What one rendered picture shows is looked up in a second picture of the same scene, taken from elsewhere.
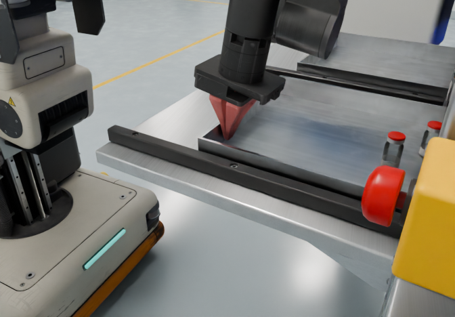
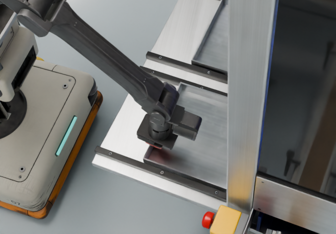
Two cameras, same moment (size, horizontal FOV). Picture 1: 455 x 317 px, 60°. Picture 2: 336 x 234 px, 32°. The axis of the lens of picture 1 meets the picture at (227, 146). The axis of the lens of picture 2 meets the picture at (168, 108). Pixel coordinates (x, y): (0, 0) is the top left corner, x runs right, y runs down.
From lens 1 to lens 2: 1.21 m
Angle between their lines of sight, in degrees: 29
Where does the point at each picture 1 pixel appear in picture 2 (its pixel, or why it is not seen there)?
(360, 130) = (225, 125)
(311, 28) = (187, 136)
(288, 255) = not seen: hidden behind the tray
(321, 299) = not seen: hidden behind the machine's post
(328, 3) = (192, 129)
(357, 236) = (213, 203)
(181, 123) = (128, 131)
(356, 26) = not seen: outside the picture
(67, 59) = (14, 30)
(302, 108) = (195, 105)
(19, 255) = (6, 154)
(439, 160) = (218, 218)
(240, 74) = (159, 138)
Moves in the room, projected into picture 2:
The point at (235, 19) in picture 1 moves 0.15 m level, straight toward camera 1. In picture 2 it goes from (154, 126) to (159, 182)
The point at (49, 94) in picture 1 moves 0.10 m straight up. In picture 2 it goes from (15, 68) to (5, 50)
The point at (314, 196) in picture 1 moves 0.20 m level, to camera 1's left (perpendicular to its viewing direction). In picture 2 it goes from (196, 188) to (120, 199)
